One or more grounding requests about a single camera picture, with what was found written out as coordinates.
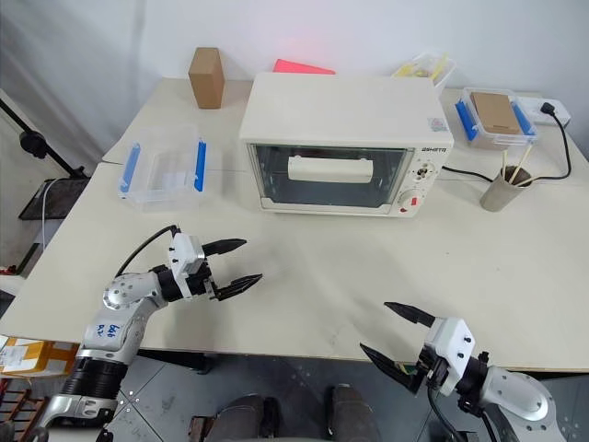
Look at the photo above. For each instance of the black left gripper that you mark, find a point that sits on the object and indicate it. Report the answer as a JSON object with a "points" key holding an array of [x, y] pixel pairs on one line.
{"points": [[200, 283]]}

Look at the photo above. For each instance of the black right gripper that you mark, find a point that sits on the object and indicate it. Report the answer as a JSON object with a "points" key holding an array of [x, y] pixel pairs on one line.
{"points": [[432, 368]]}

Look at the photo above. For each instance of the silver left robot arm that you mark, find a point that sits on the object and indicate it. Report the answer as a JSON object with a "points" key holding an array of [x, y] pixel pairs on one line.
{"points": [[122, 317]]}

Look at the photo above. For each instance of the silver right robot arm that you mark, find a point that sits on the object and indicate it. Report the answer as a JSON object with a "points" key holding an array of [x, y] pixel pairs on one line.
{"points": [[520, 396]]}

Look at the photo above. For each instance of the large white oven knob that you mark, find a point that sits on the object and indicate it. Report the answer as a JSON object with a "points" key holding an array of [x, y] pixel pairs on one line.
{"points": [[409, 198]]}

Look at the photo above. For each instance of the white toaster oven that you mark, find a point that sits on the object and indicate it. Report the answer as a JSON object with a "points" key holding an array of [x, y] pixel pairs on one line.
{"points": [[340, 108]]}

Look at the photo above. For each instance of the dark rounded shape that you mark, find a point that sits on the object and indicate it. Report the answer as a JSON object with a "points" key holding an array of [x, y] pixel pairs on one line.
{"points": [[352, 414], [244, 419]]}

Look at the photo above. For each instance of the empty clear box blue latches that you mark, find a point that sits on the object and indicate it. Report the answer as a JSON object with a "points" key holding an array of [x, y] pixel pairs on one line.
{"points": [[161, 170]]}

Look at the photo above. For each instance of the grey cylindrical cup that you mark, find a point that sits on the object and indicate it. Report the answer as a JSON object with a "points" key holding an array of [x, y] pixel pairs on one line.
{"points": [[501, 195]]}

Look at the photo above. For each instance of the brown cardboard box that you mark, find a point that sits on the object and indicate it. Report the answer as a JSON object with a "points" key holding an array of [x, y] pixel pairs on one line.
{"points": [[204, 78]]}

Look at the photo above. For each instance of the wooden chopstick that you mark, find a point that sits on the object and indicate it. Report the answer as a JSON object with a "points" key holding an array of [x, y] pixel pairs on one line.
{"points": [[504, 163], [524, 161]]}

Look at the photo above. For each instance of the yellow cardboard package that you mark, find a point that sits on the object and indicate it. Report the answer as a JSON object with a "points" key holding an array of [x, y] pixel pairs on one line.
{"points": [[37, 354]]}

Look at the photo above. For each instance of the black tripod stand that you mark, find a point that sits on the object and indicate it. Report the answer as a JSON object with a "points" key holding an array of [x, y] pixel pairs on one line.
{"points": [[46, 147]]}

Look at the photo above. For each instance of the clear box holding brown pad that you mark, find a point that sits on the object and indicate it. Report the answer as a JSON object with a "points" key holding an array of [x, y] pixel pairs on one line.
{"points": [[494, 138]]}

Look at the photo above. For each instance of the brown cardboard pad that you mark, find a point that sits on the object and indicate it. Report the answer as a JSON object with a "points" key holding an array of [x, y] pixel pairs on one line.
{"points": [[494, 112]]}

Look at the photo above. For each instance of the red wooden pallet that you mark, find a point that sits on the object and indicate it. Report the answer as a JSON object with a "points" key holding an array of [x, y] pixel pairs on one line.
{"points": [[18, 410]]}

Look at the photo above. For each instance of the white power strip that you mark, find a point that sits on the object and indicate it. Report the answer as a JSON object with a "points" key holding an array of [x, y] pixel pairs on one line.
{"points": [[536, 110]]}

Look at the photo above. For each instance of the clear box with yellow items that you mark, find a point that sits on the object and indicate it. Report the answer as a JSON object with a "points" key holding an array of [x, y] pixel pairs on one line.
{"points": [[428, 66]]}

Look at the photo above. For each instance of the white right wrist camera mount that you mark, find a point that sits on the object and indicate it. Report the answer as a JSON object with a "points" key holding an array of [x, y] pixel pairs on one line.
{"points": [[453, 345]]}

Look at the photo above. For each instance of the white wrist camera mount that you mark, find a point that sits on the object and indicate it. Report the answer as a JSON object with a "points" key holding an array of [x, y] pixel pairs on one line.
{"points": [[453, 345], [184, 251]]}

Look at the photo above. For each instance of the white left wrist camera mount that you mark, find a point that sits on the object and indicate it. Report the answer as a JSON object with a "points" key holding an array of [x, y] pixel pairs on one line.
{"points": [[184, 251]]}

